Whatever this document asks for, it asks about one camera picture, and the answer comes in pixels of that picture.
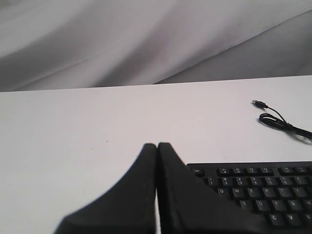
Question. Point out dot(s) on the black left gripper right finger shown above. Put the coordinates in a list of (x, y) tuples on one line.
[(188, 206)]

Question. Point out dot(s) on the black Acer keyboard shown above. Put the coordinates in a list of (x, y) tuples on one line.
[(281, 192)]

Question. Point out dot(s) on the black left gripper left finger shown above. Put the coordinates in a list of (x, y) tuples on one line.
[(127, 208)]

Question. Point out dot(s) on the white backdrop cloth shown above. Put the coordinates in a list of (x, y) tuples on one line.
[(63, 44)]

